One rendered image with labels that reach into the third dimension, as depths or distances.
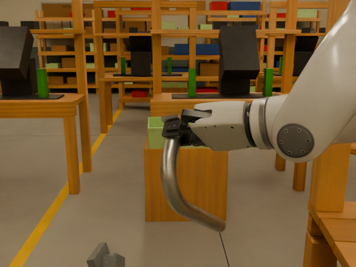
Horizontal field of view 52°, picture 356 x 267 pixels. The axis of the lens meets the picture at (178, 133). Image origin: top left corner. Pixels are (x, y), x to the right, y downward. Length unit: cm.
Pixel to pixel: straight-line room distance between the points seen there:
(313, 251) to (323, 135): 96
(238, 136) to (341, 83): 21
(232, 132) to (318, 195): 75
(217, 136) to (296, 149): 17
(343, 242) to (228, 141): 64
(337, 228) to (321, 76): 84
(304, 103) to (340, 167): 84
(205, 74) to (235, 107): 719
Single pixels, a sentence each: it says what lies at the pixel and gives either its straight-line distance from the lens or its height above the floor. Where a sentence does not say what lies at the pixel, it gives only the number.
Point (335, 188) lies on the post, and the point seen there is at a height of 96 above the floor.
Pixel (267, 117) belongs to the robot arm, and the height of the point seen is 132.
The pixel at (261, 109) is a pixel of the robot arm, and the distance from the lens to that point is 58.
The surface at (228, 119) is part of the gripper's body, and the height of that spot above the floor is 132.
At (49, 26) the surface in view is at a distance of 1120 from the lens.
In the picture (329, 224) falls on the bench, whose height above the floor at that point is 88.
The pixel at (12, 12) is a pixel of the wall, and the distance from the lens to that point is 1156.
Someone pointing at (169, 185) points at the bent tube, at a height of 119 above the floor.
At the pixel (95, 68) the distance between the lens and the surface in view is 1024.
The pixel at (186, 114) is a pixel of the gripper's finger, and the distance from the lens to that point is 61.
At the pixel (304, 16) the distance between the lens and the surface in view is 1076.
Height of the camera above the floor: 144
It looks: 14 degrees down
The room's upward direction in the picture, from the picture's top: straight up
